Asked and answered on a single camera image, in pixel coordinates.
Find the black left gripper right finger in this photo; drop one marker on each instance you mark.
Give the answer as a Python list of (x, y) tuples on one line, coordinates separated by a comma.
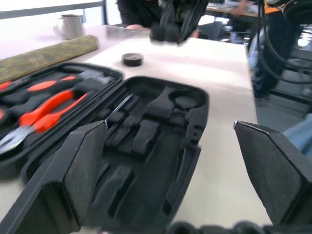
[(278, 175)]

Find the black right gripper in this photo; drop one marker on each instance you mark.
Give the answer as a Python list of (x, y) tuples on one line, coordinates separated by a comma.
[(164, 33)]

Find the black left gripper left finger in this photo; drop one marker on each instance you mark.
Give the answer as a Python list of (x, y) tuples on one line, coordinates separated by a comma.
[(51, 185)]

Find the black zippered pouch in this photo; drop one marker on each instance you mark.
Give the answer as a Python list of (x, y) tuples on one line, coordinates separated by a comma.
[(151, 146)]

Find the seated person's bare hand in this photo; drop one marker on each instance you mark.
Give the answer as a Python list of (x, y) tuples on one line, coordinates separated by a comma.
[(134, 26)]

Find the person in black shirt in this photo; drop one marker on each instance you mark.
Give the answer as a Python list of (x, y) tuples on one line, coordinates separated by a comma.
[(136, 11)]

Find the person in blue jeans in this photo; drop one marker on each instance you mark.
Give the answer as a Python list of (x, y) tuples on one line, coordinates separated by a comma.
[(299, 136)]

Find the black round tape roll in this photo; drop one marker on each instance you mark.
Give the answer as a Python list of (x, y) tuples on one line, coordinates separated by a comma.
[(132, 59)]

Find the wooden background table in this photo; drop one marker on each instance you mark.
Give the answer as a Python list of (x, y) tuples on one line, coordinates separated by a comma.
[(246, 11)]

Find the silver metal socket bits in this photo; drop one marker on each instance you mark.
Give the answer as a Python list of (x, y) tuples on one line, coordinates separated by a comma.
[(97, 77)]

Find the thin steel precision screwdriver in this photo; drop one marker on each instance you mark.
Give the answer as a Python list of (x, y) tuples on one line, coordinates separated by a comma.
[(122, 104)]

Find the stainless steel mug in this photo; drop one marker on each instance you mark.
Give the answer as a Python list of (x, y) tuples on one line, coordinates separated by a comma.
[(70, 26)]

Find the rolled green bamboo mat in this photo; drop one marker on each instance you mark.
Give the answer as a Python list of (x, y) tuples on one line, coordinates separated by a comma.
[(41, 57)]

